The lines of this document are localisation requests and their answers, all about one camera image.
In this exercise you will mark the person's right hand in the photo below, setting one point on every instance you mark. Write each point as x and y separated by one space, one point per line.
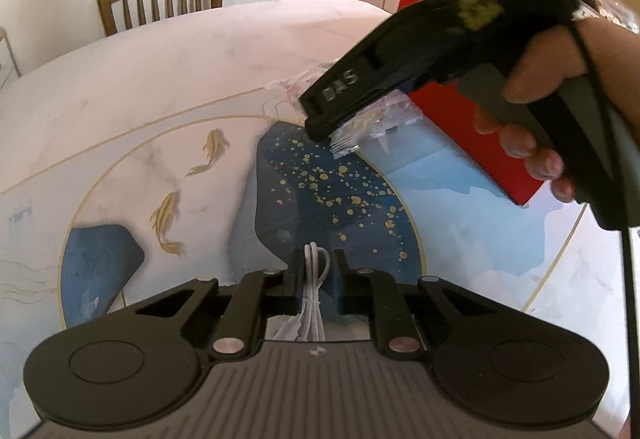
551 58

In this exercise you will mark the pink clear plastic packet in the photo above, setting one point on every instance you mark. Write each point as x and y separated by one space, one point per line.
384 116

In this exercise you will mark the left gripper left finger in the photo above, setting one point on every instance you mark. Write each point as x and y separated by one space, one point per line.
294 277

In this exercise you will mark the red white cardboard box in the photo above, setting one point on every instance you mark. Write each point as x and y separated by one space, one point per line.
454 114

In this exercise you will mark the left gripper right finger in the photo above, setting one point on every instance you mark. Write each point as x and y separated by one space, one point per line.
350 289

